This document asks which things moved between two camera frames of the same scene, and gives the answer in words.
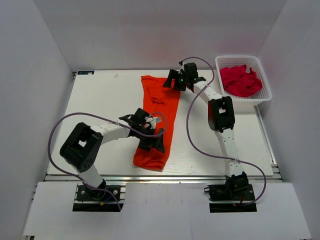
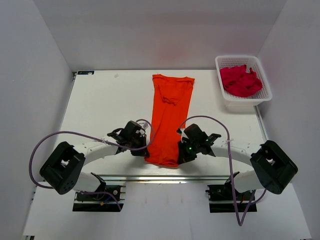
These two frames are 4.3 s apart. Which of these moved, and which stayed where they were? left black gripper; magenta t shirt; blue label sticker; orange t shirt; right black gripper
Moved: orange t shirt; right black gripper; left black gripper
Stayed: blue label sticker; magenta t shirt
